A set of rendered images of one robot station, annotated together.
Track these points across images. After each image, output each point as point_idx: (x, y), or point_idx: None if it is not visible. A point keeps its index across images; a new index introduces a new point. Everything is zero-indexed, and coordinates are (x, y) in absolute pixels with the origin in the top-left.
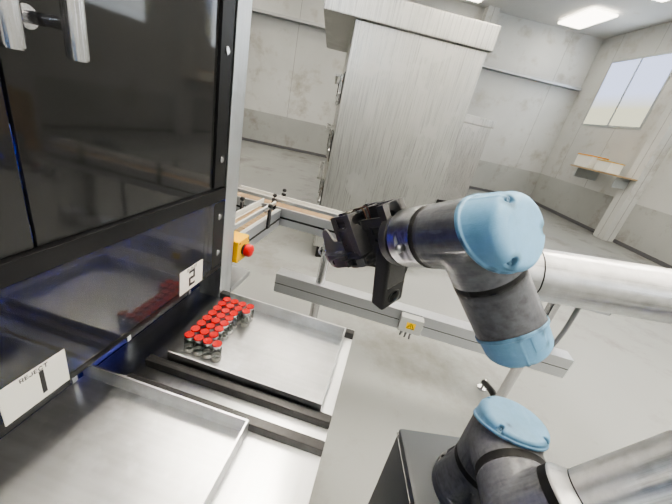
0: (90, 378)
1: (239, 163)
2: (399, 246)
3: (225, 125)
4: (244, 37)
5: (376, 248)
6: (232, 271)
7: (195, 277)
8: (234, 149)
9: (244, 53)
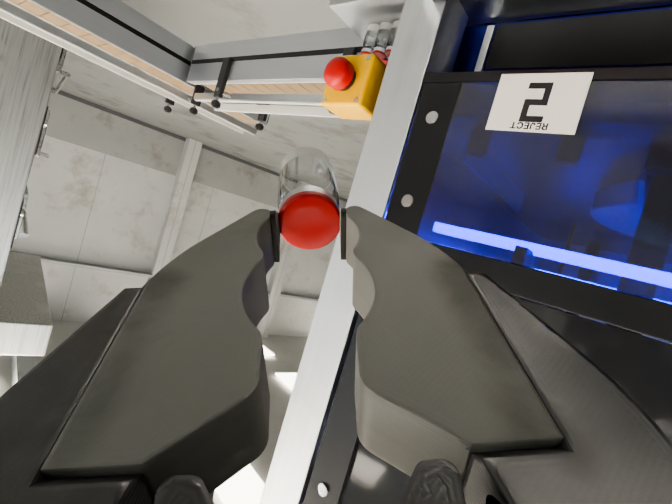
0: None
1: (325, 280)
2: None
3: (350, 371)
4: (279, 487)
5: None
6: (365, 21)
7: (523, 94)
8: (335, 316)
9: (282, 464)
